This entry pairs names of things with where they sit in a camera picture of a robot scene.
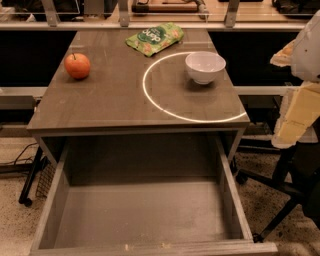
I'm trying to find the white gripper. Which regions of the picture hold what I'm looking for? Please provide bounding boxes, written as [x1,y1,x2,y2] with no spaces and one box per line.
[270,10,320,149]

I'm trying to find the red orange apple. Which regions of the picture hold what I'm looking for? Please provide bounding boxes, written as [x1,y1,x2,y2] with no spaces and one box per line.
[64,53,91,79]

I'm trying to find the open grey wooden drawer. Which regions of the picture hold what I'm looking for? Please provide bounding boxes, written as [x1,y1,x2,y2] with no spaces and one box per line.
[30,134,277,256]

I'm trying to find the white ceramic bowl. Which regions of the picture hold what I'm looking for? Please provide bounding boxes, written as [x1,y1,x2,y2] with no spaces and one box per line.
[185,51,226,85]

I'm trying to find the green snack bag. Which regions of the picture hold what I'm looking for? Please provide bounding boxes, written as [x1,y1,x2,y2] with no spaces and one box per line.
[125,22,184,57]

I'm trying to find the black table leg with caster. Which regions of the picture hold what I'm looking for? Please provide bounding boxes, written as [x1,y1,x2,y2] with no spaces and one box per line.
[18,148,43,207]

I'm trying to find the wire mesh basket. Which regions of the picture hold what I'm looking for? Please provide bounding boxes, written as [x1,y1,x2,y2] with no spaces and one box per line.
[36,163,55,198]

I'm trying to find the black floor cable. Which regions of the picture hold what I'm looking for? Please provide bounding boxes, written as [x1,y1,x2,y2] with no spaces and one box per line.
[0,142,39,168]

